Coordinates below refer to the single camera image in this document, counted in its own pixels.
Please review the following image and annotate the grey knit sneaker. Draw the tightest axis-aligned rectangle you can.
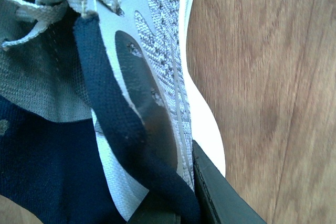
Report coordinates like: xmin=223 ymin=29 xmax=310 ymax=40
xmin=1 ymin=0 xmax=224 ymax=223

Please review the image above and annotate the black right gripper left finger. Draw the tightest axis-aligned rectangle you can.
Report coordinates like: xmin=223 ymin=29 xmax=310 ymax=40
xmin=128 ymin=192 xmax=181 ymax=224

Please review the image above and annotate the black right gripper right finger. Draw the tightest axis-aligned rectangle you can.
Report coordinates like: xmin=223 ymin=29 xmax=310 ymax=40
xmin=193 ymin=141 xmax=265 ymax=224

